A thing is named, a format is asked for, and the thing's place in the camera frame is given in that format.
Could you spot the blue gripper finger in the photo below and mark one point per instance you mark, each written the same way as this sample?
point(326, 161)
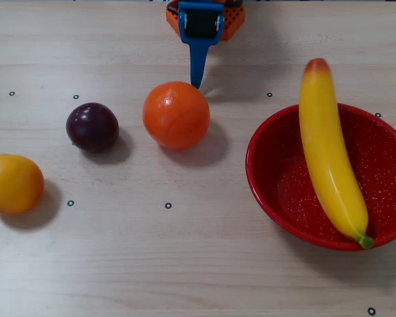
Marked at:
point(197, 62)

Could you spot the blue gripper body black servo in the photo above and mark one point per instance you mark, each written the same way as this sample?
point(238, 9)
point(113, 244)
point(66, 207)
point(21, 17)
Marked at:
point(200, 22)

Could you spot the yellow toy banana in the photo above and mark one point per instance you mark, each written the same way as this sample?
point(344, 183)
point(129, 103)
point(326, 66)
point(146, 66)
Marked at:
point(326, 158)

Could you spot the orange robot base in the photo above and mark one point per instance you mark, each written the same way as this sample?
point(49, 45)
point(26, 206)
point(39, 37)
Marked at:
point(234, 23)

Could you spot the red speckled enamel bowl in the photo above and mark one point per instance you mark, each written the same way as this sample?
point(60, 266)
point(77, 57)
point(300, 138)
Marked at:
point(277, 185)

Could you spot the orange toy fruit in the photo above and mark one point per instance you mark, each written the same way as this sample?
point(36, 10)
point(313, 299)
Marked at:
point(176, 115)

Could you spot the dark purple toy plum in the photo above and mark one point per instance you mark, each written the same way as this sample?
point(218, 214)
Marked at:
point(92, 127)

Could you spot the yellow orange toy lemon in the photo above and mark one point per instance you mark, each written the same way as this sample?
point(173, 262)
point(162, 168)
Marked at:
point(12, 183)

